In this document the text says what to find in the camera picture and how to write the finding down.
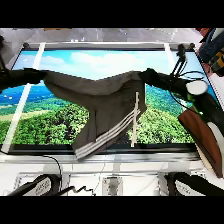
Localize heap of clothes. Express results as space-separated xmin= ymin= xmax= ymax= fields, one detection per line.
xmin=195 ymin=27 xmax=224 ymax=78

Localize silver frame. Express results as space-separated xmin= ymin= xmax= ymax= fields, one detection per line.
xmin=0 ymin=41 xmax=224 ymax=197

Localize grey striped pants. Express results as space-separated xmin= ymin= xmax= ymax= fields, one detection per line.
xmin=43 ymin=70 xmax=149 ymax=161

